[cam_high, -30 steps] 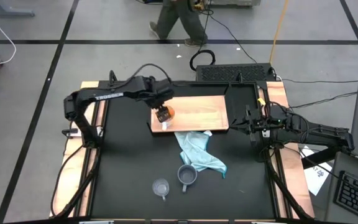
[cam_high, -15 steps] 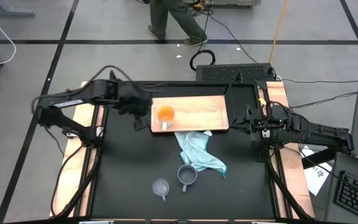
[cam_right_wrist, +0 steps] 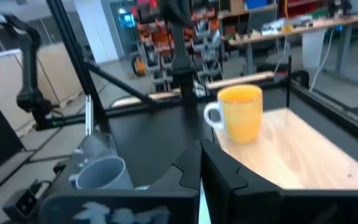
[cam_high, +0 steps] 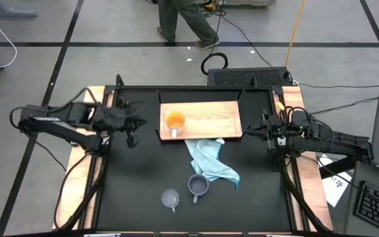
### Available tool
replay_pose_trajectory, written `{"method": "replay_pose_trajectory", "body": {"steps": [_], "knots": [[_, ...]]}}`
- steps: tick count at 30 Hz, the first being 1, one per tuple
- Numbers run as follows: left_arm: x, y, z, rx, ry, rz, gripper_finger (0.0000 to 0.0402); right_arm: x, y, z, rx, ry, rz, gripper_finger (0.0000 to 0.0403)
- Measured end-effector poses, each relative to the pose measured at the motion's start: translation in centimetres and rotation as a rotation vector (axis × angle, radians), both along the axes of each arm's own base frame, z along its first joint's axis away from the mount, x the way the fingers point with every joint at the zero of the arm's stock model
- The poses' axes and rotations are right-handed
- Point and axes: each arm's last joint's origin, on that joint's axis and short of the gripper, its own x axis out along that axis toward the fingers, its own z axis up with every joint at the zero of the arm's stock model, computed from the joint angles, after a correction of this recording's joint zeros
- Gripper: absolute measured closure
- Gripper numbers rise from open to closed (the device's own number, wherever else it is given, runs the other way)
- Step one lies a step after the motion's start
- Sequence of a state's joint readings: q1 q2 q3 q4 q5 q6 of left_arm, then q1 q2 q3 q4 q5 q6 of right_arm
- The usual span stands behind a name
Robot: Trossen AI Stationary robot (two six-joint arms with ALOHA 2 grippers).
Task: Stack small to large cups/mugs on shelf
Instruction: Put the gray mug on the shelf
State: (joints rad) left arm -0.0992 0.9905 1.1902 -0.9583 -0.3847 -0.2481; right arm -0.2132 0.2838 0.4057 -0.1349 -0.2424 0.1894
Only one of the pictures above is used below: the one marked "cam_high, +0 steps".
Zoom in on yellow and white mug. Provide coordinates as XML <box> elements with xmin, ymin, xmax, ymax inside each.
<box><xmin>165</xmin><ymin>111</ymin><xmax>186</xmax><ymax>140</ymax></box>

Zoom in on grey desk foot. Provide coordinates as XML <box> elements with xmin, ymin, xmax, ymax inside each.
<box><xmin>0</xmin><ymin>0</ymin><xmax>39</xmax><ymax>19</ymax></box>

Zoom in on light blue cloth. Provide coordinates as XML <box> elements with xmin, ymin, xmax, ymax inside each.
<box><xmin>184</xmin><ymin>138</ymin><xmax>241</xmax><ymax>190</ymax></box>

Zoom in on grey mug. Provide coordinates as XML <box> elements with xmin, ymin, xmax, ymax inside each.
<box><xmin>187</xmin><ymin>173</ymin><xmax>211</xmax><ymax>205</ymax></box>

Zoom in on white paper sheet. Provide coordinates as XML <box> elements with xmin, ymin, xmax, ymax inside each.
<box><xmin>316</xmin><ymin>153</ymin><xmax>353</xmax><ymax>208</ymax></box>

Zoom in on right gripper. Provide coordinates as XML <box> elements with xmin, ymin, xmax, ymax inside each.
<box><xmin>243</xmin><ymin>111</ymin><xmax>297</xmax><ymax>153</ymax></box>

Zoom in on person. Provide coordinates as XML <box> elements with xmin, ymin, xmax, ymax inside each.
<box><xmin>156</xmin><ymin>0</ymin><xmax>220</xmax><ymax>51</ymax></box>

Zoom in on yellow cable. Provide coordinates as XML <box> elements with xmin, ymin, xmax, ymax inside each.
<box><xmin>284</xmin><ymin>0</ymin><xmax>307</xmax><ymax>68</ymax></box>

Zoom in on wooden table side board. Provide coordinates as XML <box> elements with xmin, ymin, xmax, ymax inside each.
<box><xmin>280</xmin><ymin>86</ymin><xmax>334</xmax><ymax>232</ymax></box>
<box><xmin>51</xmin><ymin>86</ymin><xmax>107</xmax><ymax>231</ymax></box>

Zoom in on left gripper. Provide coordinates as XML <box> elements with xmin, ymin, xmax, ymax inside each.
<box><xmin>92</xmin><ymin>105</ymin><xmax>148</xmax><ymax>149</ymax></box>

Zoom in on black keyboard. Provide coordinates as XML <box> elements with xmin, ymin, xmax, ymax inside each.
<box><xmin>353</xmin><ymin>180</ymin><xmax>379</xmax><ymax>237</ymax></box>

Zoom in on black coiled cable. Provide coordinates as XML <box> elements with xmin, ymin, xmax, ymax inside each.
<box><xmin>200</xmin><ymin>51</ymin><xmax>229</xmax><ymax>76</ymax></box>

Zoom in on clear plastic cup with handle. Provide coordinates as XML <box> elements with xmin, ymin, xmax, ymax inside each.
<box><xmin>161</xmin><ymin>188</ymin><xmax>181</xmax><ymax>213</ymax></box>

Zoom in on wooden shelf with black frame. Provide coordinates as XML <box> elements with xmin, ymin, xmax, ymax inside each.
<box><xmin>155</xmin><ymin>88</ymin><xmax>244</xmax><ymax>142</ymax></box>

